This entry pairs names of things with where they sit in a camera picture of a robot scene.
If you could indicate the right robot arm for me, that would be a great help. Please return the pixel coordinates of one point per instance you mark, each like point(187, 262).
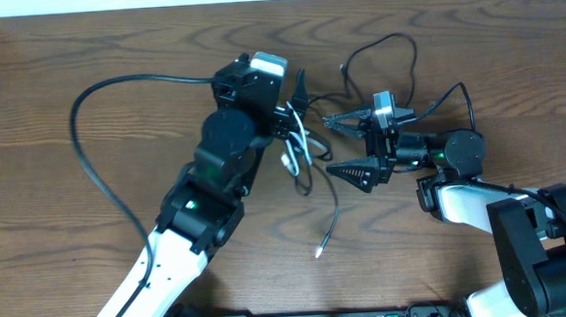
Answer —
point(528, 225)

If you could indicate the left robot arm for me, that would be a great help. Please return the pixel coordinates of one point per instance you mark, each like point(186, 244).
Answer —
point(204, 206)

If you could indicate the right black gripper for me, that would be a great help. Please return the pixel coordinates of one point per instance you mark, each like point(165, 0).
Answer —
point(381, 149)

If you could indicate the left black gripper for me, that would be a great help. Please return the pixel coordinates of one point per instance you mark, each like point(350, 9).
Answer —
point(287, 126)

